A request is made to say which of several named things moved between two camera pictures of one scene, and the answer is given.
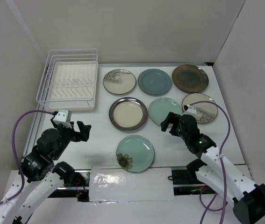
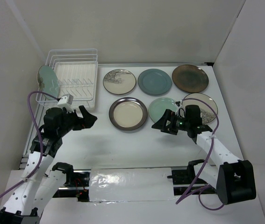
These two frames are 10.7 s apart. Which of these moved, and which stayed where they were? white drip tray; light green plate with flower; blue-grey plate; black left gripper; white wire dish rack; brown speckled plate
Moved: light green plate with flower; black left gripper
Stayed: blue-grey plate; brown speckled plate; white drip tray; white wire dish rack
